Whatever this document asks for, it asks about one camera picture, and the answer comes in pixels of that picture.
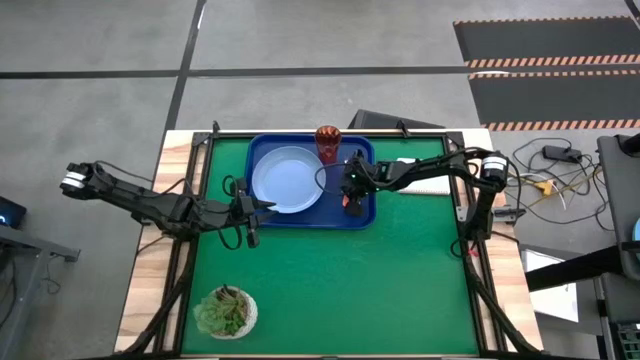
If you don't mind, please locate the grey side desk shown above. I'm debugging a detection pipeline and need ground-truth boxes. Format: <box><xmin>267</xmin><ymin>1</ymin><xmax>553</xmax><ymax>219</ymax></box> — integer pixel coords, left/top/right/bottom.
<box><xmin>0</xmin><ymin>222</ymin><xmax>82</xmax><ymax>360</ymax></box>

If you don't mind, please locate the black device with blue light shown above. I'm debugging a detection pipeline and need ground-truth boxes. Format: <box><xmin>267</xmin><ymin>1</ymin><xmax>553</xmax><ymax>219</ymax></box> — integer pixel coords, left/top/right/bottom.
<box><xmin>0</xmin><ymin>195</ymin><xmax>28</xmax><ymax>231</ymax></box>

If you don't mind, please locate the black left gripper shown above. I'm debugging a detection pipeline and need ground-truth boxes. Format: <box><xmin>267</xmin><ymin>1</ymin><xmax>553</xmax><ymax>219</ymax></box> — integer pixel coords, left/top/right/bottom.
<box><xmin>224</xmin><ymin>176</ymin><xmax>280</xmax><ymax>250</ymax></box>

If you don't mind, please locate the black flat panel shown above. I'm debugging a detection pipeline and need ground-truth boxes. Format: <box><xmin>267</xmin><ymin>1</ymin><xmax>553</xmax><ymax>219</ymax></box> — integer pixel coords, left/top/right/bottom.
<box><xmin>349</xmin><ymin>108</ymin><xmax>446</xmax><ymax>132</ymax></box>

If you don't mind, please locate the green table mat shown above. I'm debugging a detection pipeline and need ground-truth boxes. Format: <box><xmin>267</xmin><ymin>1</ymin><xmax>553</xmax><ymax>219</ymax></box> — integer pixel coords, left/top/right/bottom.
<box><xmin>180</xmin><ymin>137</ymin><xmax>481</xmax><ymax>356</ymax></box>

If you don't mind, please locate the blue plastic tray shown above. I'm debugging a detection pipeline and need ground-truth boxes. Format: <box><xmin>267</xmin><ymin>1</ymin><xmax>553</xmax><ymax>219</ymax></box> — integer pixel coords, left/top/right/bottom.
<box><xmin>244</xmin><ymin>133</ymin><xmax>377</xmax><ymax>231</ymax></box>

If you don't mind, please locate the black hazard-striped floor mat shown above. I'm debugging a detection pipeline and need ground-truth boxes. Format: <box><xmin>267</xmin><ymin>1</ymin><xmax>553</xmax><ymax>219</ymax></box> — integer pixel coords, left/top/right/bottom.
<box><xmin>467</xmin><ymin>69</ymin><xmax>640</xmax><ymax>132</ymax></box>
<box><xmin>452</xmin><ymin>16</ymin><xmax>640</xmax><ymax>70</ymax></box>

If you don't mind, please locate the light blue plate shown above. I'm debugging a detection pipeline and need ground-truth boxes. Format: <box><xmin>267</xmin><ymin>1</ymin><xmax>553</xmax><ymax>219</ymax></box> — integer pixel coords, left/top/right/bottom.
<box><xmin>251</xmin><ymin>145</ymin><xmax>327</xmax><ymax>215</ymax></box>

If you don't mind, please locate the white floor cable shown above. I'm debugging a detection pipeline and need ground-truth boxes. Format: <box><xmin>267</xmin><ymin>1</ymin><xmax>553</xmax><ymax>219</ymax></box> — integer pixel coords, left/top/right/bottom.
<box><xmin>508</xmin><ymin>171</ymin><xmax>570</xmax><ymax>212</ymax></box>

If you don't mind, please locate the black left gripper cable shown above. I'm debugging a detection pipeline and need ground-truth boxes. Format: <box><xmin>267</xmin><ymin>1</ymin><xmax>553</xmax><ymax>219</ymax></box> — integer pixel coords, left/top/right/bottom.
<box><xmin>217</xmin><ymin>173</ymin><xmax>246</xmax><ymax>252</ymax></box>

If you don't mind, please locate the white paper sheet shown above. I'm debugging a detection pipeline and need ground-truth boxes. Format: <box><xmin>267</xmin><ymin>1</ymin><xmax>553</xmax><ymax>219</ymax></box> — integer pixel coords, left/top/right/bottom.
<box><xmin>519</xmin><ymin>248</ymin><xmax>581</xmax><ymax>324</ymax></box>

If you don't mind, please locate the orange translucent plastic cup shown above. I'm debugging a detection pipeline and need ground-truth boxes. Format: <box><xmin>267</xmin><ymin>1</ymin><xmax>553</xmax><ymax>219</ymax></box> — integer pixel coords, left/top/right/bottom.
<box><xmin>314</xmin><ymin>124</ymin><xmax>343</xmax><ymax>166</ymax></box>

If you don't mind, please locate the white notebook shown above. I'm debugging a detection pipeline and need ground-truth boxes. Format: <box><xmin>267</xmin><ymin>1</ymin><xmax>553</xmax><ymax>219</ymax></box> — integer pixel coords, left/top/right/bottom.
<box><xmin>396</xmin><ymin>157</ymin><xmax>452</xmax><ymax>197</ymax></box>

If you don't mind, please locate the black floor cable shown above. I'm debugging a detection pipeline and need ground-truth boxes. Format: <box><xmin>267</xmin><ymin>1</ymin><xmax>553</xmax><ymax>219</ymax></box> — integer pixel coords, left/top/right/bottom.
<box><xmin>510</xmin><ymin>136</ymin><xmax>617</xmax><ymax>233</ymax></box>

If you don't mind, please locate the succulent plant in white pot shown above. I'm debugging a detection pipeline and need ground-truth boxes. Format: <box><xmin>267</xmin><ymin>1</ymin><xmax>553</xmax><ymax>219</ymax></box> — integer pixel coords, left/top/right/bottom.
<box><xmin>192</xmin><ymin>284</ymin><xmax>259</xmax><ymax>342</ymax></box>

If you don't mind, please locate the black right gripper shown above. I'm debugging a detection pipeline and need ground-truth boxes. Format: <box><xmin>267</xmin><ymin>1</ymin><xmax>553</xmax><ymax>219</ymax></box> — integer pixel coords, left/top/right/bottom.
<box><xmin>341</xmin><ymin>148</ymin><xmax>384</xmax><ymax>218</ymax></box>

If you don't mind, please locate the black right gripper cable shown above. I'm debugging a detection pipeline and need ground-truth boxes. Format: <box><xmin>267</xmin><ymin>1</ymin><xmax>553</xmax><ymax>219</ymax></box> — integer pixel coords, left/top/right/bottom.
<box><xmin>313</xmin><ymin>162</ymin><xmax>347</xmax><ymax>196</ymax></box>

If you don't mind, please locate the black power adapter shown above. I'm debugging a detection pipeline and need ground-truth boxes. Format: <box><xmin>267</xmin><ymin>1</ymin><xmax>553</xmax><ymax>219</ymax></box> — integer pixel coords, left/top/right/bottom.
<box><xmin>542</xmin><ymin>144</ymin><xmax>584</xmax><ymax>163</ymax></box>

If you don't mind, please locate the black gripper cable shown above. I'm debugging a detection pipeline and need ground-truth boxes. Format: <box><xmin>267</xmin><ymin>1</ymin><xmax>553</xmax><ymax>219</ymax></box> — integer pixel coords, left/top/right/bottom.
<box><xmin>217</xmin><ymin>173</ymin><xmax>246</xmax><ymax>252</ymax></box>
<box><xmin>313</xmin><ymin>162</ymin><xmax>347</xmax><ymax>196</ymax></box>

